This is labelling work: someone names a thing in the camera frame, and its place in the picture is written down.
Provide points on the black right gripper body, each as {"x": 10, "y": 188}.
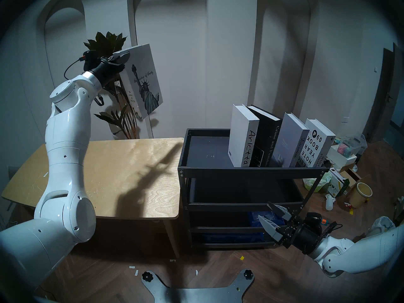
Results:
{"x": 301, "y": 236}

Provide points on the grey Discontent book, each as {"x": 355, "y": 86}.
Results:
{"x": 290, "y": 138}

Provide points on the green and white carton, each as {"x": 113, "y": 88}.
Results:
{"x": 337, "y": 181}

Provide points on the white cardboard box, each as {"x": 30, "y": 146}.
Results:
{"x": 339, "y": 158}

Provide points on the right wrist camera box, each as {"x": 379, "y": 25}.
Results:
{"x": 314, "y": 218}

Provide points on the white bin with bag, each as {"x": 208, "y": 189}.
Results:
{"x": 382, "y": 224}

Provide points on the white Design Hotels yearbook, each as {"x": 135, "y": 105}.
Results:
{"x": 320, "y": 138}

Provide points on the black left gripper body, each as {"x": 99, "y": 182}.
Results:
{"x": 107, "y": 72}

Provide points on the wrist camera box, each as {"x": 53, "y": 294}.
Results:
{"x": 89, "y": 59}
{"x": 314, "y": 218}

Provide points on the light green plastic bag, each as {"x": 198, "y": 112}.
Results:
{"x": 315, "y": 182}

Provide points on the black base knob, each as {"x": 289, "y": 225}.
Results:
{"x": 147, "y": 276}
{"x": 248, "y": 274}

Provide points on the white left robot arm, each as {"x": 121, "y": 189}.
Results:
{"x": 66, "y": 166}

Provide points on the small white bottle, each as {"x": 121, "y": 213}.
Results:
{"x": 329, "y": 204}

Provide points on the dark green potted plant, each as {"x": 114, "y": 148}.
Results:
{"x": 105, "y": 42}

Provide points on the clear plastic storage box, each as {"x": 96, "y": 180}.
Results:
{"x": 352, "y": 146}

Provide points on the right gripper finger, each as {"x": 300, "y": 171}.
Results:
{"x": 281, "y": 211}
{"x": 273, "y": 228}

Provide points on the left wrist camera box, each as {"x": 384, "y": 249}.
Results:
{"x": 89, "y": 59}

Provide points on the grey metal robot base plate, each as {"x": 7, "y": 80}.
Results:
{"x": 195, "y": 296}

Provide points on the light wooden display table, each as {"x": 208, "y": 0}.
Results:
{"x": 126, "y": 179}

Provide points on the black metal shelf cart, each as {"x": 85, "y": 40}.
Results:
{"x": 214, "y": 185}

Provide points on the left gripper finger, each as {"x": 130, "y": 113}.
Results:
{"x": 121, "y": 56}

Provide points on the brown cardboard box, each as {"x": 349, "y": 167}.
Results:
{"x": 352, "y": 174}

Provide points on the white Arletta book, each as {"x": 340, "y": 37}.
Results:
{"x": 241, "y": 138}

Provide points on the blue plastic bin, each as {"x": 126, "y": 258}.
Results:
{"x": 260, "y": 215}
{"x": 233, "y": 237}

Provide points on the beige paper bucket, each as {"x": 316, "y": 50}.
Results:
{"x": 360, "y": 196}

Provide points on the black Crime and Punishment book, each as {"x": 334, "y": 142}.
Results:
{"x": 268, "y": 132}

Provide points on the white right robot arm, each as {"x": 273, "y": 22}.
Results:
{"x": 363, "y": 252}

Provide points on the grey Statue of Liberty book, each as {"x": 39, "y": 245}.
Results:
{"x": 142, "y": 81}

